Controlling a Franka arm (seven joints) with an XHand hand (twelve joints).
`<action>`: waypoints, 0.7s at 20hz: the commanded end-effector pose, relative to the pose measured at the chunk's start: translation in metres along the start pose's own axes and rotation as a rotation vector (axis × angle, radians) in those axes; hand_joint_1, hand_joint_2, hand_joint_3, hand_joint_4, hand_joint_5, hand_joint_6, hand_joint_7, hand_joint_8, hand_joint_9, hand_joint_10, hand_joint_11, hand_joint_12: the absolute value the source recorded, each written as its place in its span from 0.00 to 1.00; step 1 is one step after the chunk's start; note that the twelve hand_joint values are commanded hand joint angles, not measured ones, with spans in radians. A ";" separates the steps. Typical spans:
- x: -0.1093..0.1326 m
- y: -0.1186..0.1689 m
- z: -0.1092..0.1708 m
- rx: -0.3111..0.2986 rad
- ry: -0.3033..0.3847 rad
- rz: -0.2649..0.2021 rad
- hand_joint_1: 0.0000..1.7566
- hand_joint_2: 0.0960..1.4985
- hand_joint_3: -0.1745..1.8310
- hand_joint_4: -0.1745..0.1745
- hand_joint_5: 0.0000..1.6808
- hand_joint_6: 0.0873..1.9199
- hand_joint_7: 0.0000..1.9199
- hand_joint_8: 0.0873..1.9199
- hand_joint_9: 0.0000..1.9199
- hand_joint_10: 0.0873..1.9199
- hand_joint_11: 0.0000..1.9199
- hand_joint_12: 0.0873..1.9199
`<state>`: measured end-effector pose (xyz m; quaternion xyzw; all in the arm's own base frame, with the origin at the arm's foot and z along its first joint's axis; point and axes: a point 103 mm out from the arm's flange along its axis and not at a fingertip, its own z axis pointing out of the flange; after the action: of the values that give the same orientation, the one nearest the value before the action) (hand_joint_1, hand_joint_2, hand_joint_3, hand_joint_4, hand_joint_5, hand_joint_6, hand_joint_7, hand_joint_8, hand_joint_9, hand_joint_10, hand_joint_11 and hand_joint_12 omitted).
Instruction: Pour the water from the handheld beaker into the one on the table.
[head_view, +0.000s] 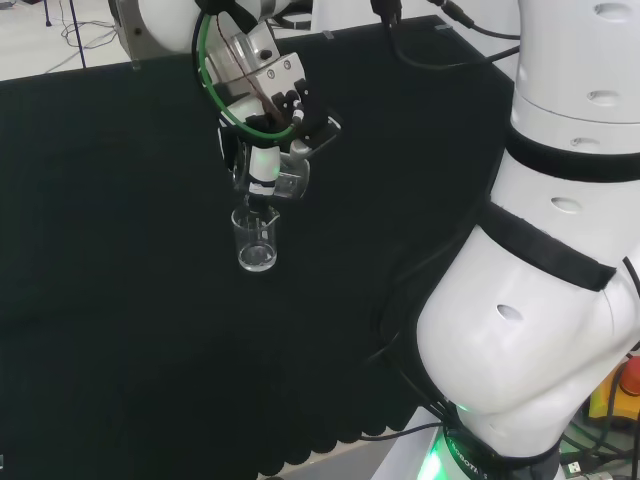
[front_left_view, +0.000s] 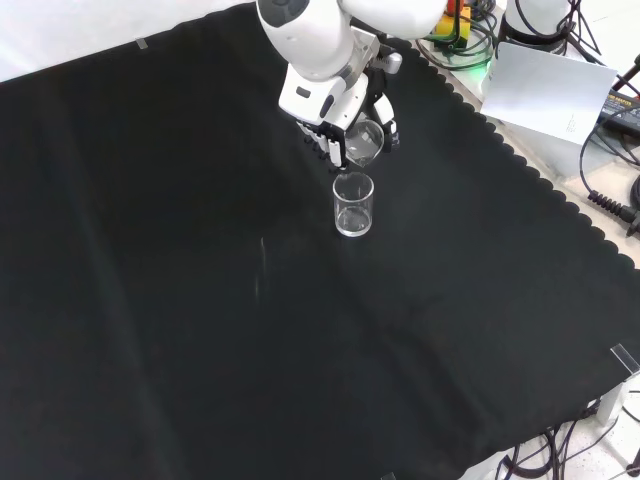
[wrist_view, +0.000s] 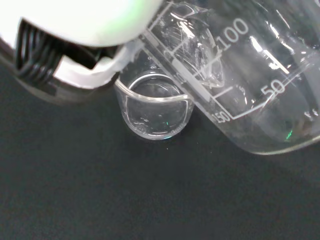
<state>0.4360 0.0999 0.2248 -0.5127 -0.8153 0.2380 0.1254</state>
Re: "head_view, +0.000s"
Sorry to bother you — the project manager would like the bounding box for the black tripod pole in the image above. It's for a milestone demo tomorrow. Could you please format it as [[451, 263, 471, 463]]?
[[68, 0, 87, 69]]

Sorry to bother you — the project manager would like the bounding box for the black cable with plug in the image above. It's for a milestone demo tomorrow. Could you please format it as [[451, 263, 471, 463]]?
[[428, 0, 522, 41]]

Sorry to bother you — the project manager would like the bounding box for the green cable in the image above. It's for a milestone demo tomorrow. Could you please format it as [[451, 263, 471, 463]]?
[[191, 8, 296, 139]]

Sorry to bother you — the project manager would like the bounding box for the small clear glass beaker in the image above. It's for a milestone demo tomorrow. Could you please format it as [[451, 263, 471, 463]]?
[[230, 203, 281, 274]]

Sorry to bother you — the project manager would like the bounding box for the thick black cable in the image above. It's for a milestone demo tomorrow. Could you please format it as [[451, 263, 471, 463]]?
[[370, 0, 522, 72]]

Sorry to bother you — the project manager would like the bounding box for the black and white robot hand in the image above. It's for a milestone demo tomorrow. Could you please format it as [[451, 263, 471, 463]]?
[[217, 111, 345, 197]]

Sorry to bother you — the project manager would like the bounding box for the grey metal box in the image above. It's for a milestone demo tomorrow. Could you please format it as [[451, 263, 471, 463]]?
[[108, 0, 152, 65]]

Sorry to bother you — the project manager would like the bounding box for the yellow stop button box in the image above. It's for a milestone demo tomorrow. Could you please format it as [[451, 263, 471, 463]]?
[[586, 348, 640, 427]]

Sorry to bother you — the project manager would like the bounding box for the thin floor cable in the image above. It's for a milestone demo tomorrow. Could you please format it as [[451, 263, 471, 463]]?
[[58, 17, 121, 52]]

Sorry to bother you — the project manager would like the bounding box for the black bench cloth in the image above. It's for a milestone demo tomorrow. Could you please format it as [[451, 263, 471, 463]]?
[[0, 14, 524, 477]]

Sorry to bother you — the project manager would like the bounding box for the clear glass beaker with graduations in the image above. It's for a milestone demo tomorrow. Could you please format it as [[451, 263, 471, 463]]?
[[230, 148, 312, 202]]

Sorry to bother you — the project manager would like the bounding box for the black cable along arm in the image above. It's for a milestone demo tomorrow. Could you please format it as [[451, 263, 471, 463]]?
[[349, 197, 506, 451]]

